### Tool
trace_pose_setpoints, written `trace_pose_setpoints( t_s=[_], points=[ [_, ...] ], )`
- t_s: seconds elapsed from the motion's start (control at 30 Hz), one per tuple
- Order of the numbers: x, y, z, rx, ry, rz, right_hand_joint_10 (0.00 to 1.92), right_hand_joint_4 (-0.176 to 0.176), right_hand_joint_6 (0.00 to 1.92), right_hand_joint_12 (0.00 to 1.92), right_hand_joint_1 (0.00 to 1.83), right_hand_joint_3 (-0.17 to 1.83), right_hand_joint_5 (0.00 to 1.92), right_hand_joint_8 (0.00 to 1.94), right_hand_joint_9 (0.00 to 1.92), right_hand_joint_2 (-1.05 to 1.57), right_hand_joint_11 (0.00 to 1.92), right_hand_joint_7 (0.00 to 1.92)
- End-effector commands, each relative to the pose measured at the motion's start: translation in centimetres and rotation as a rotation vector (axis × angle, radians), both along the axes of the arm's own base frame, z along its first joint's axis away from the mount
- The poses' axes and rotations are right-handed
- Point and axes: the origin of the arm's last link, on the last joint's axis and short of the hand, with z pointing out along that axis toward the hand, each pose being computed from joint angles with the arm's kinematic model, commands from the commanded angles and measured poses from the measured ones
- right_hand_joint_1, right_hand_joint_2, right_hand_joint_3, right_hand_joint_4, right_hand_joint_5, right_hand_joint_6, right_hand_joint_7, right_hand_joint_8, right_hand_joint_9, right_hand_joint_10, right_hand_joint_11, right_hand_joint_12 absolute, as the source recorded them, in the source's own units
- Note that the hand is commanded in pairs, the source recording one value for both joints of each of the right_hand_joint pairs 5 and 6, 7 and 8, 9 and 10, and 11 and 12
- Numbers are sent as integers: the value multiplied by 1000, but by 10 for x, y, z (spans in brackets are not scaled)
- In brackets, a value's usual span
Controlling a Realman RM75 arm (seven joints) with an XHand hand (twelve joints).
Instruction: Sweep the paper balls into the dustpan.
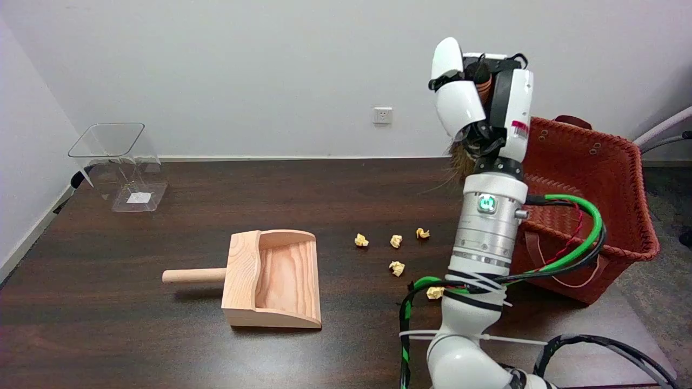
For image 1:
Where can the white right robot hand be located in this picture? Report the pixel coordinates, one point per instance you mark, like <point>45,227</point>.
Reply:
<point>508,108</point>

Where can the black bar by wall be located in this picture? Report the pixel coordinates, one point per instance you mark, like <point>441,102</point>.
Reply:
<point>80,177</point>

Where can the black chair base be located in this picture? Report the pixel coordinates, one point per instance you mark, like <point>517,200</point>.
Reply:
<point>686,239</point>

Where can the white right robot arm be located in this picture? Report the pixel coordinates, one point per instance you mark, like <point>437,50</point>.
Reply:
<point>484,237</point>

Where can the clear plastic container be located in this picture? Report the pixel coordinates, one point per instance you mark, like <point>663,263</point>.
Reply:
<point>127,173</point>

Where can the brown bristle hand broom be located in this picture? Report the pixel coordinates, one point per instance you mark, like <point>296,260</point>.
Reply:
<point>462,165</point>

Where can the red woven basket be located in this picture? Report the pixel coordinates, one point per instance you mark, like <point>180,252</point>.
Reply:
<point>594,178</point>

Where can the white wall socket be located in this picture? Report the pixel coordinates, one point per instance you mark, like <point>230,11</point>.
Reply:
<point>383,115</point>

